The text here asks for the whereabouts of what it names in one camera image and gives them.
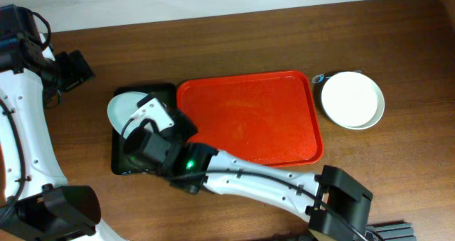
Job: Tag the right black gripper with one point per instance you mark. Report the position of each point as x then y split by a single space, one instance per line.
181 124

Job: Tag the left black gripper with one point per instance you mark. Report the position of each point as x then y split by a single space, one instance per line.
76 70

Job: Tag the light blue plate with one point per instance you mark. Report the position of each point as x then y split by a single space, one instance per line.
125 113

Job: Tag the red plastic tray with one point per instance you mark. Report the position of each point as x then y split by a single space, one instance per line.
266 118

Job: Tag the white cream plate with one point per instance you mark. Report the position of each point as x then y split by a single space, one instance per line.
352 100

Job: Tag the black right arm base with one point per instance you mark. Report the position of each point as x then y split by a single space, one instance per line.
399 231

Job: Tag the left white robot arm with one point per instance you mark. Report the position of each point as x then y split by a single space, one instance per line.
40 203

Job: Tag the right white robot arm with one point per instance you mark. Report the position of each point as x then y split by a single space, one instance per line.
156 142

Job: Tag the dark green tray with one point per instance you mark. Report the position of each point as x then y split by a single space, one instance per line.
166 93

